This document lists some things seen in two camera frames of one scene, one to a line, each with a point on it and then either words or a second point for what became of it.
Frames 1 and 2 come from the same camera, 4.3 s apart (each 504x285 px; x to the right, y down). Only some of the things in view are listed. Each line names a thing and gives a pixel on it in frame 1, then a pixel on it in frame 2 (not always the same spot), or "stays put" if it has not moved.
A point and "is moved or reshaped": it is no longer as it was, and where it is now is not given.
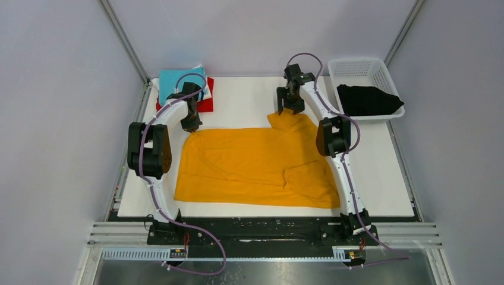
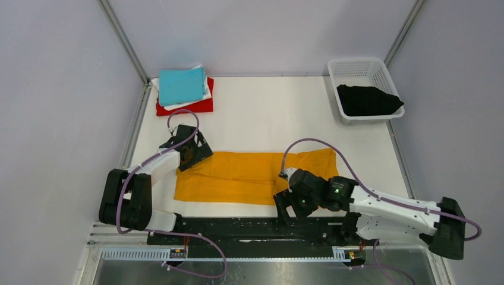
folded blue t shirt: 169,78 stays put
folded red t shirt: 204,105 stays put
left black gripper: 191,126 -> 202,152
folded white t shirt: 207,94 stays put
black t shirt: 367,101 stays put
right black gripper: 296,107 -> 285,198
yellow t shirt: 282,165 is moved or reshaped
